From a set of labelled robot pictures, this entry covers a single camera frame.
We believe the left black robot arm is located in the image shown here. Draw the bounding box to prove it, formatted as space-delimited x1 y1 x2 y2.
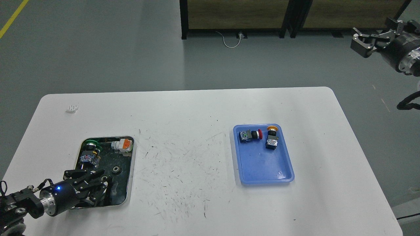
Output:
0 169 113 236

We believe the silver metal tray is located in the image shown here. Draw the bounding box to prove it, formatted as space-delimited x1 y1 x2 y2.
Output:
73 136 135 209

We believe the wooden cabinet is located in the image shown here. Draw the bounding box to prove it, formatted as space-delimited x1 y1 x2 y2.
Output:
179 0 296 39
288 0 411 38

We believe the green push button switch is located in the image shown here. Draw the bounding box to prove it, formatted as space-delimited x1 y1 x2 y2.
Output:
78 139 102 169

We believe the white floor cable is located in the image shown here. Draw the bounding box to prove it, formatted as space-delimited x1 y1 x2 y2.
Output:
216 31 245 49

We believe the red push button switch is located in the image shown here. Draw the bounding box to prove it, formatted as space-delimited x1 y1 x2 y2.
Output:
238 129 263 143

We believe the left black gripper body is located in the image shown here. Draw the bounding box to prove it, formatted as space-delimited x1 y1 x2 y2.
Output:
39 181 86 217

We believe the small white plastic piece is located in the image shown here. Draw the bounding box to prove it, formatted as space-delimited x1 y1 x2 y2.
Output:
65 105 79 113

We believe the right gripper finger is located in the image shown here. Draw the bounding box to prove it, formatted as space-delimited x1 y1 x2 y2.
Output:
350 28 388 58
372 17 412 41

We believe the yellow push button switch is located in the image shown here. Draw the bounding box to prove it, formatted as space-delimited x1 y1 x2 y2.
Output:
265 126 279 150

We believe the left wooden cabinet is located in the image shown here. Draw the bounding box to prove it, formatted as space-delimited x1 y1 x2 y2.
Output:
179 0 296 39

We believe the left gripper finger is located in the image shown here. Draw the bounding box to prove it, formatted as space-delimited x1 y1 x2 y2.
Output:
77 178 118 207
63 169 105 188

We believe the black gear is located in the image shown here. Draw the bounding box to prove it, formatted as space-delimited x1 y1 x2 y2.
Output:
111 166 122 176

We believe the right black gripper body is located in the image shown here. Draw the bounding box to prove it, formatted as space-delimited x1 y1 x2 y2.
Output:
381 33 420 76

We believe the right wooden cabinet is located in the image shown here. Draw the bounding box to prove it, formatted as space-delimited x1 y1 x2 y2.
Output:
288 0 411 38

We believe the blue plastic tray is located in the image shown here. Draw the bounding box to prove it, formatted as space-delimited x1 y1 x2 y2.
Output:
233 124 295 185

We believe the white orange connector block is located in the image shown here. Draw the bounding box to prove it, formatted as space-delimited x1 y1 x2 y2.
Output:
111 139 133 156

